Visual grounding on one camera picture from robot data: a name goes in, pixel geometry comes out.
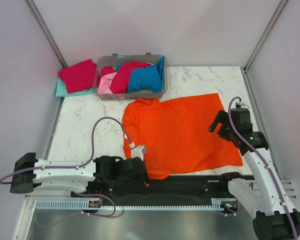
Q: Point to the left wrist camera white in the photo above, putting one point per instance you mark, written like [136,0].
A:
[137,151]

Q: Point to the blue t shirt in bin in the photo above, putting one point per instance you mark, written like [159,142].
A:
[149,78]

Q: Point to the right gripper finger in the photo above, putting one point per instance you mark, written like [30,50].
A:
[227,133]
[219,119]

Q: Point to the clear plastic storage bin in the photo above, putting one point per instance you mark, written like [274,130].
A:
[115,61]

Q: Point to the white slotted cable duct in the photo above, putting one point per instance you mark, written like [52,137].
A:
[87,204]

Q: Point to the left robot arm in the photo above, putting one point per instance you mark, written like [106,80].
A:
[101,175]

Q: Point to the folded magenta t shirt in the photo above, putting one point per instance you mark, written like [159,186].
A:
[79,77]

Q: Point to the folded teal t shirt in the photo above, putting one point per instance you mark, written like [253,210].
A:
[61,91]

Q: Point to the right aluminium frame post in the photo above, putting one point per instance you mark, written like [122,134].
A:
[265,34]

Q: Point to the pink t shirt in bin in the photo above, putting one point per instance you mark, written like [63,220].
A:
[105,84]

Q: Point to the aluminium frame post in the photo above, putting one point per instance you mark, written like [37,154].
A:
[46,32]
[265,34]

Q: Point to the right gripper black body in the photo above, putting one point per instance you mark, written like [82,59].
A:
[228,124]

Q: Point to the magenta t shirt in bin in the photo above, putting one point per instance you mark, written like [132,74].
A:
[121,80]

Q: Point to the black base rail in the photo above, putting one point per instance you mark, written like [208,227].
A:
[189,189]

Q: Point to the left aluminium frame post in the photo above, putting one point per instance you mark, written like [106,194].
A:
[46,32]

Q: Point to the orange t shirt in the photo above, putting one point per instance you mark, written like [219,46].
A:
[175,133]

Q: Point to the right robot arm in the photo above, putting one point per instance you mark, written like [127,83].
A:
[273,213]

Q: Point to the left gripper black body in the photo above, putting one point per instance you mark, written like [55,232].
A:
[138,179]

